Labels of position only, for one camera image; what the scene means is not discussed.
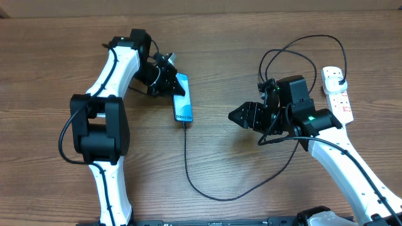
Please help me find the Samsung Galaxy smartphone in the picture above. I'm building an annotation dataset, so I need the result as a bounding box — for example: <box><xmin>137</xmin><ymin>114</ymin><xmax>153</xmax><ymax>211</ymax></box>
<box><xmin>173</xmin><ymin>73</ymin><xmax>193</xmax><ymax>122</ymax></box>

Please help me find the black USB charging cable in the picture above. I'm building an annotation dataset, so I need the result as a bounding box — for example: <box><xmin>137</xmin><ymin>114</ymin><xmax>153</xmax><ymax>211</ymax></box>
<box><xmin>182</xmin><ymin>34</ymin><xmax>348</xmax><ymax>202</ymax></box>

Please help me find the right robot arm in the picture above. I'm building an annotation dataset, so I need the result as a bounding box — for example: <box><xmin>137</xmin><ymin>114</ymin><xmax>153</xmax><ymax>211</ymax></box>
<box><xmin>228</xmin><ymin>75</ymin><xmax>401</xmax><ymax>225</ymax></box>

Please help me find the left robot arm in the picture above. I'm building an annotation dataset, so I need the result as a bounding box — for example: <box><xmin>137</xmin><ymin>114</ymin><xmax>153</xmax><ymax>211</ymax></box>
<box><xmin>66</xmin><ymin>29</ymin><xmax>193</xmax><ymax>225</ymax></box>

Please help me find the white USB charger plug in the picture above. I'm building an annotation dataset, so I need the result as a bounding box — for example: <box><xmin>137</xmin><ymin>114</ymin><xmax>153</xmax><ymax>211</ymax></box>
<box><xmin>323</xmin><ymin>78</ymin><xmax>348</xmax><ymax>95</ymax></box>

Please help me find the white power strip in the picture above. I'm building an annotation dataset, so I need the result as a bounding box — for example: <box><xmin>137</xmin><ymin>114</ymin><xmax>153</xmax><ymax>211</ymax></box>
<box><xmin>321</xmin><ymin>66</ymin><xmax>354</xmax><ymax>125</ymax></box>

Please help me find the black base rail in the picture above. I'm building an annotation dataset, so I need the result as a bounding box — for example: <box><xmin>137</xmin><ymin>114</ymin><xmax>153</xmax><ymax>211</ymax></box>
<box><xmin>75</xmin><ymin>215</ymin><xmax>356</xmax><ymax>226</ymax></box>

